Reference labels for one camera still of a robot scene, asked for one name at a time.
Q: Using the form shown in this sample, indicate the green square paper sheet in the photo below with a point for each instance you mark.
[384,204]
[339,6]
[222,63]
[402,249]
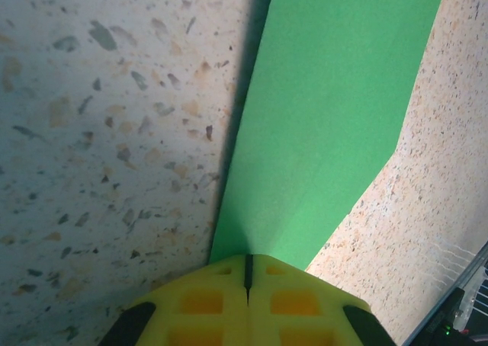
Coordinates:
[324,113]

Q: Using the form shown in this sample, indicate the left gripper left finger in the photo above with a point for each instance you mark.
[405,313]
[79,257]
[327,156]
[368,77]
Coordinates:
[202,308]

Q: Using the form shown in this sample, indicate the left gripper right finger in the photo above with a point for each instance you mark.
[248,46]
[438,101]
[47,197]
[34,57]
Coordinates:
[297,308]

